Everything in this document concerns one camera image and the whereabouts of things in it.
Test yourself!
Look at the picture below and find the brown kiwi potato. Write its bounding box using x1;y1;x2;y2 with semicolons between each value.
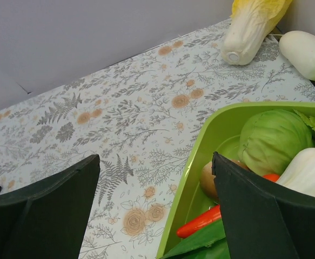
199;159;251;200

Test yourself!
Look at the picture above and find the yellow white napa cabbage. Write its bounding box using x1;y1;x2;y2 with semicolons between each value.
221;0;292;65

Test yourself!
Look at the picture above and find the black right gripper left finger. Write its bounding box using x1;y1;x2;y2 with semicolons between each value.
0;154;100;258

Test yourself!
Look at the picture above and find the green round cabbage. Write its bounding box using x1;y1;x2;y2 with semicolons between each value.
238;109;313;176

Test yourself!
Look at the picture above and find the orange carrot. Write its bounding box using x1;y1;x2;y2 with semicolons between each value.
176;174;281;238

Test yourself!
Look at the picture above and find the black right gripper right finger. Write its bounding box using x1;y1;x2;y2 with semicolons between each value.
212;152;315;258

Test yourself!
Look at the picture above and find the floral table mat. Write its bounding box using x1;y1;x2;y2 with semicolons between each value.
0;20;315;258

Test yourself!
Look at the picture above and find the green plastic basket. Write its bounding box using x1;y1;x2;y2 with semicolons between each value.
157;101;315;259

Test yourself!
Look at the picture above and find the white radish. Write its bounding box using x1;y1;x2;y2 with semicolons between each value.
279;31;315;81

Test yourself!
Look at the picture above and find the white bok choy stalk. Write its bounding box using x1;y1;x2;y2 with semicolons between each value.
277;148;315;197

